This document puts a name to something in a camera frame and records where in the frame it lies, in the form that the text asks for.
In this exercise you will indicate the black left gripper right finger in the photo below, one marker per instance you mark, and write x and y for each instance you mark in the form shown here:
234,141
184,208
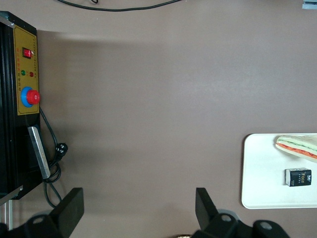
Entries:
208,215

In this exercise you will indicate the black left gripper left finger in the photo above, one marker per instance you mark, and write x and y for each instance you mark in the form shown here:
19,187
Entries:
69,210

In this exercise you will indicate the beige plastic tray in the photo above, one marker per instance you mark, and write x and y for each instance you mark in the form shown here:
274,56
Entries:
262,178

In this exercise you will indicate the black tissue pack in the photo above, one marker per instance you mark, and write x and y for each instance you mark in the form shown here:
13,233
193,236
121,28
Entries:
298,177

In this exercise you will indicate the wrapped triangle sandwich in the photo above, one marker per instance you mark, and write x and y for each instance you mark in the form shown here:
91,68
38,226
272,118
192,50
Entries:
297,148

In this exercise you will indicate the red emergency stop button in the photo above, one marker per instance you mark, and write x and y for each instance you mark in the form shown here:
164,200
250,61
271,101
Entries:
33,97

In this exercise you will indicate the black sealing machine yellow panel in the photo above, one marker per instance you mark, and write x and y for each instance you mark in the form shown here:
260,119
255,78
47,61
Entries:
7,99

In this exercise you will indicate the red rocker switch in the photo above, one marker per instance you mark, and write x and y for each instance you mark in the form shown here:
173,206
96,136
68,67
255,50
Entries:
28,53

